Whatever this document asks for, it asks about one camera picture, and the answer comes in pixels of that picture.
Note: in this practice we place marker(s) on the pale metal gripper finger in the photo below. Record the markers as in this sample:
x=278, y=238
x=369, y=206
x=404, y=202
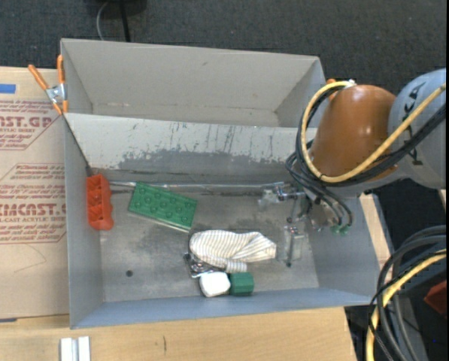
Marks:
x=294, y=244
x=278, y=193

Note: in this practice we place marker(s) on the small green block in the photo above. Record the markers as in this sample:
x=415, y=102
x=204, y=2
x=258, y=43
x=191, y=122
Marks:
x=242, y=284

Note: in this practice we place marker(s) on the white striped cloth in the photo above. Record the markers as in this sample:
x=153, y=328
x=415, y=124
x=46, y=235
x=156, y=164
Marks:
x=228, y=246

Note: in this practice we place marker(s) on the white rounded block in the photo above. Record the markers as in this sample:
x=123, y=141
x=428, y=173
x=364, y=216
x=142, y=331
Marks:
x=213, y=284

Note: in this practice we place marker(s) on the shiny metal clip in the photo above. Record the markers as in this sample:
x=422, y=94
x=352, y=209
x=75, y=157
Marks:
x=195, y=267

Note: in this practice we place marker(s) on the green studded flat plate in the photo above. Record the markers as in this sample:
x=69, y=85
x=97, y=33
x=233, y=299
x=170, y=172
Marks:
x=162, y=205

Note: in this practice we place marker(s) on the grey metal bin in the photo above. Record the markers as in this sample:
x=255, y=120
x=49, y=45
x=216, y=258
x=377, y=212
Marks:
x=152, y=254

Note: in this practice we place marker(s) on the orange toy brick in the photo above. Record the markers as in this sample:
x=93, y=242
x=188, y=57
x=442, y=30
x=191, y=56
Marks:
x=99, y=201

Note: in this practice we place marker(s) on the brown cardboard board red print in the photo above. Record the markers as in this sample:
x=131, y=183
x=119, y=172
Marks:
x=28, y=269

